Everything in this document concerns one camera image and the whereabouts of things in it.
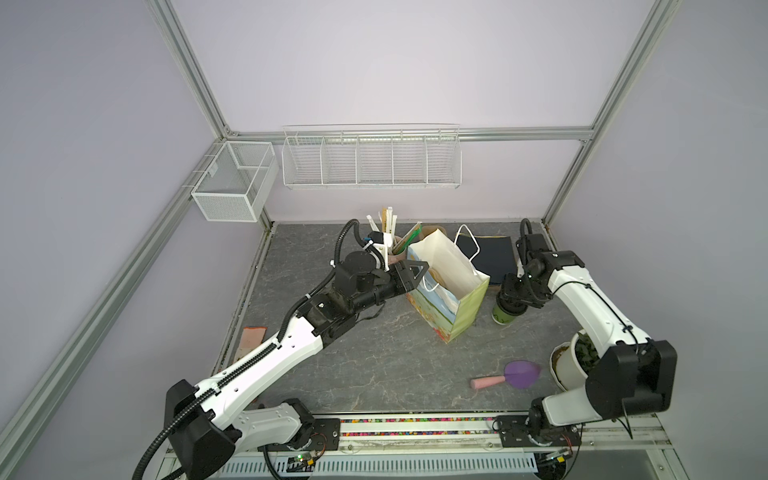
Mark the pink straw holder cup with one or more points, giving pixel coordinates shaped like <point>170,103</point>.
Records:
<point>394,255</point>

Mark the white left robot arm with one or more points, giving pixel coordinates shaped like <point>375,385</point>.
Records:
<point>207,423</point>

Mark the landscape printed paper bag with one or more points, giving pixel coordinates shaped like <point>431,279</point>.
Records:
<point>450,294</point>

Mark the brown pulp cup carrier stack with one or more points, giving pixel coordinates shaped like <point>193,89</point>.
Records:
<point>428,230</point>

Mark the white mesh wall basket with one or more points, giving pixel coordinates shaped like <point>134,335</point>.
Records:
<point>236,184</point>

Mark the green paper coffee cup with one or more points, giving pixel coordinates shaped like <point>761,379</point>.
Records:
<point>505,313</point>

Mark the purple scoop with pink handle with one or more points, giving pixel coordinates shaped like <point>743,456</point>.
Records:
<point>520,374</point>

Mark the orange red scissors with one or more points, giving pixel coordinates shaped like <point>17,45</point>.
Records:
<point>251,338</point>

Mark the potted green plant white pot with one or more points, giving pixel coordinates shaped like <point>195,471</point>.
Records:
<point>572,361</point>

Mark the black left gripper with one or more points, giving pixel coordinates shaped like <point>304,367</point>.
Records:
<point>404,278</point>

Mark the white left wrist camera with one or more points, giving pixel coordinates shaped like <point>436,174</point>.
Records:
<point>379,244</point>

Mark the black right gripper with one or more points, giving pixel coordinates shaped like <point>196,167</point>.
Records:
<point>507,289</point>

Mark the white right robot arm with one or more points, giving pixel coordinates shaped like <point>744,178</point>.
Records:
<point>634,374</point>

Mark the white wire wall shelf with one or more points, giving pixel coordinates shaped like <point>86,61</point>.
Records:
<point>395,155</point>

